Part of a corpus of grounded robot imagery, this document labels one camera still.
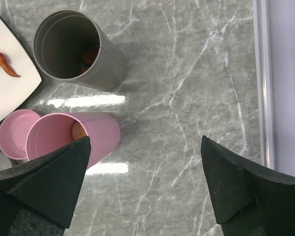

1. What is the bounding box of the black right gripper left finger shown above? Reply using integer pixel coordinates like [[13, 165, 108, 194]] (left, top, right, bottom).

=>
[[0, 139, 90, 236]]

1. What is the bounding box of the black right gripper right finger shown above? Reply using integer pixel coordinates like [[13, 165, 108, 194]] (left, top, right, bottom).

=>
[[201, 136, 295, 236]]

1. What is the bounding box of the breaded orange nugget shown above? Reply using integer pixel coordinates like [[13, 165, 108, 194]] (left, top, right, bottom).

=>
[[71, 121, 87, 140]]

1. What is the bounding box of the pink round lid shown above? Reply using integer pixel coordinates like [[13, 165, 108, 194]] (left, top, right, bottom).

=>
[[0, 109, 40, 160]]

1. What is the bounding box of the orange chicken wing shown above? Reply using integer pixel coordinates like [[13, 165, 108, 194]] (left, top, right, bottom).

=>
[[0, 53, 20, 77]]

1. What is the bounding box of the pink cylindrical container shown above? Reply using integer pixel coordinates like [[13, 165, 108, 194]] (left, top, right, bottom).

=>
[[26, 112, 121, 168]]

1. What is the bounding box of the white square plate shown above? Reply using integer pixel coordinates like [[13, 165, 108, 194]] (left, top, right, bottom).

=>
[[0, 16, 42, 122]]

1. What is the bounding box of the grey cylindrical container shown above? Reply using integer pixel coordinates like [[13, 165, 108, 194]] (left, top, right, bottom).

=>
[[33, 9, 127, 91]]

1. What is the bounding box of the aluminium front rail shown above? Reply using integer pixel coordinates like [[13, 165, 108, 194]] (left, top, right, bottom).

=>
[[252, 0, 276, 170]]

